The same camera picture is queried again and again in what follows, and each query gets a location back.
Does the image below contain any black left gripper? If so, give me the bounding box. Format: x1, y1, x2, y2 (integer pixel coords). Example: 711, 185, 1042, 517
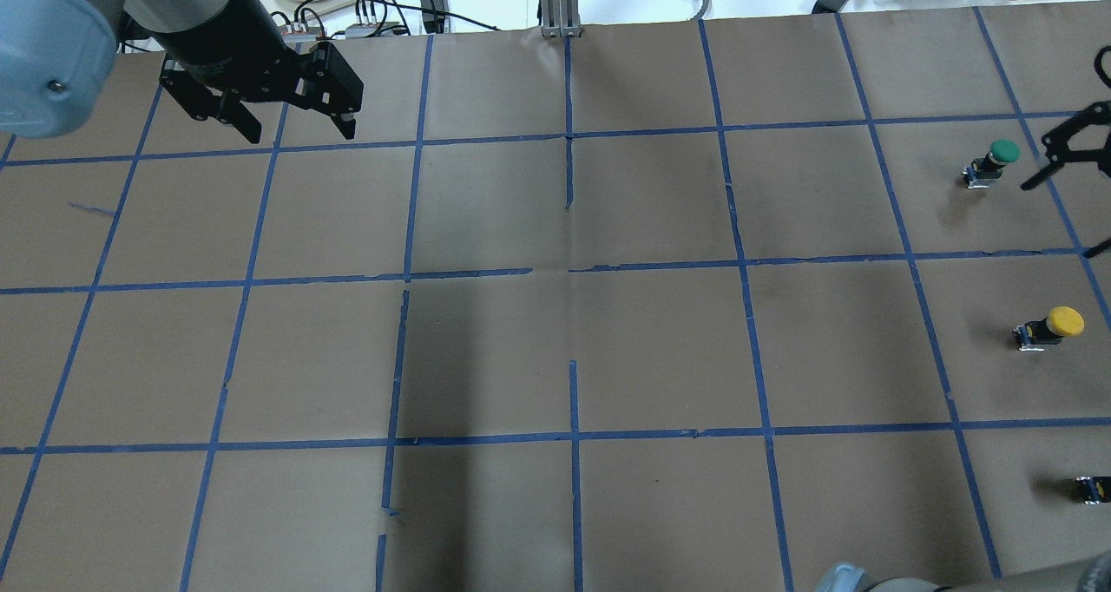
159, 0, 364, 144

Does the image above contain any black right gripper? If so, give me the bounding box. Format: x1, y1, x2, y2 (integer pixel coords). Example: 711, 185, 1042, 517
1021, 102, 1111, 260

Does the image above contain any yellow push button switch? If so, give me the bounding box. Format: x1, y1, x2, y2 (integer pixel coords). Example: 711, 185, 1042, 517
1013, 305, 1085, 352

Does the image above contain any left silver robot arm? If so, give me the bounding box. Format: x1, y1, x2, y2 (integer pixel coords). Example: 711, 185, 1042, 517
1, 0, 364, 144

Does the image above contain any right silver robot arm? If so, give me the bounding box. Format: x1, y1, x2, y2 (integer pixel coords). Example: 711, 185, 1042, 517
378, 120, 1108, 591

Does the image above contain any green push button switch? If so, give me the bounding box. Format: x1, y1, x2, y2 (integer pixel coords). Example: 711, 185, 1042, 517
962, 140, 1022, 191

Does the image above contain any red push button switch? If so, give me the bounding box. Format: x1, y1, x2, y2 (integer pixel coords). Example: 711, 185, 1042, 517
1073, 475, 1111, 505

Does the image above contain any aluminium frame post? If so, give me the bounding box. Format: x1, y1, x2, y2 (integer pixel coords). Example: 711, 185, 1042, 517
538, 0, 582, 38

